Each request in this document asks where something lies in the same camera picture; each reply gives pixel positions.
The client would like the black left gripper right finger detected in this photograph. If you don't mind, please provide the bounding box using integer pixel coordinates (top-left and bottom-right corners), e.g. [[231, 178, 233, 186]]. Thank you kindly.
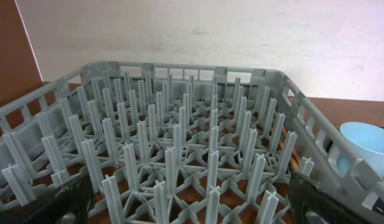
[[288, 172, 369, 224]]

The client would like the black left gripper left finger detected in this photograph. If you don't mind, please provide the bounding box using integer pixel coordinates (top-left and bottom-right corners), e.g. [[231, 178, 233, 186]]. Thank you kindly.
[[0, 174, 95, 224]]

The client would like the grey dishwasher rack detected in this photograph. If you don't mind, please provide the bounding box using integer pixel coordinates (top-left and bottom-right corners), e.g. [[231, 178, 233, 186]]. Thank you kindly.
[[0, 61, 384, 223]]

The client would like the brown wooden chopstick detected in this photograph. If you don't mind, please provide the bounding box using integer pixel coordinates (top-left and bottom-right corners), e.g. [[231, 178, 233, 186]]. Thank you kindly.
[[274, 111, 301, 170]]

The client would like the round black tray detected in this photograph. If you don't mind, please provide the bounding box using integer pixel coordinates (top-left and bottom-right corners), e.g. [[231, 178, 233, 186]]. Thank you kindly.
[[372, 198, 384, 216]]

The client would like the blue plastic cup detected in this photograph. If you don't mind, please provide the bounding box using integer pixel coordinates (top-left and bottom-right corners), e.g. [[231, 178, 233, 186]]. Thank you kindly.
[[340, 122, 384, 178]]

